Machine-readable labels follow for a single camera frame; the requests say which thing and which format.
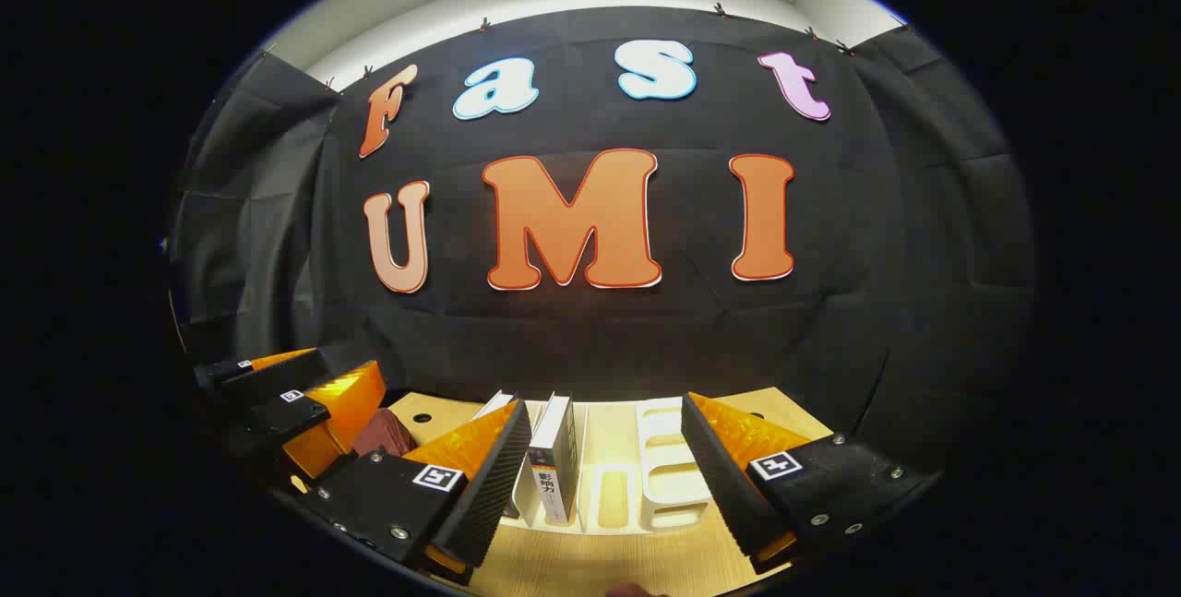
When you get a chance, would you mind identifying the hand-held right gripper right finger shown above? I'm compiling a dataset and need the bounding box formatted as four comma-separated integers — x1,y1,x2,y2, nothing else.
681,392,942,576

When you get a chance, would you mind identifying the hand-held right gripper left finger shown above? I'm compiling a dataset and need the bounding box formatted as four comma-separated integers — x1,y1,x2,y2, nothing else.
293,399,533,587

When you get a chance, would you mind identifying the black and white book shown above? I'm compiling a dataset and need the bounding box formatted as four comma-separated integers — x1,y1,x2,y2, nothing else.
524,391,580,527

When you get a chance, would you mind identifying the blue cover book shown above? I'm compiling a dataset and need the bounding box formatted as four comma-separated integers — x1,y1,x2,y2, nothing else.
471,388,518,423

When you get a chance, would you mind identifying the dark red schoolbag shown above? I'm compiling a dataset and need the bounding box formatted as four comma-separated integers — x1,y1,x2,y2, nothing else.
351,407,418,461

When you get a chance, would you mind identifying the white plastic bookshelf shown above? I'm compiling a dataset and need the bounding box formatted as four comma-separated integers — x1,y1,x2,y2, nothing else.
498,396,717,539

